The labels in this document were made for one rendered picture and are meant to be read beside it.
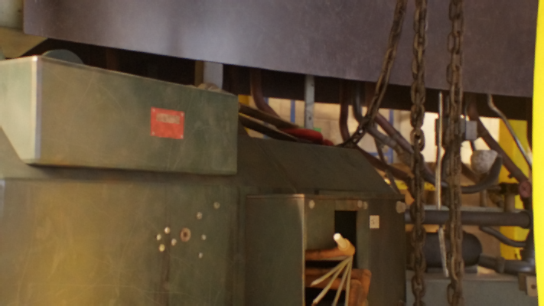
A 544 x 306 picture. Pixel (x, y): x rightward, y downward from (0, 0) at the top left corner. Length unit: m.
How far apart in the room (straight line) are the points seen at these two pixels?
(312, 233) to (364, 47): 0.96
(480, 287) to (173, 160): 1.18
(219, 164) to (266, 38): 0.78
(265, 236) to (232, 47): 0.76
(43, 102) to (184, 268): 0.22
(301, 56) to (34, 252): 1.03
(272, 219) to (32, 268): 0.26
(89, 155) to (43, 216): 0.07
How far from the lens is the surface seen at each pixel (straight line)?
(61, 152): 0.64
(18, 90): 0.65
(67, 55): 0.92
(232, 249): 0.78
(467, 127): 1.91
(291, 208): 0.75
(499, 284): 1.83
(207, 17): 1.46
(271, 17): 1.54
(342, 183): 0.96
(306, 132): 1.08
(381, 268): 1.02
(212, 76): 1.45
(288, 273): 0.76
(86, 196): 0.65
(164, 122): 0.71
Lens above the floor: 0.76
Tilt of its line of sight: 3 degrees up
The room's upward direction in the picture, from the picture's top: 1 degrees clockwise
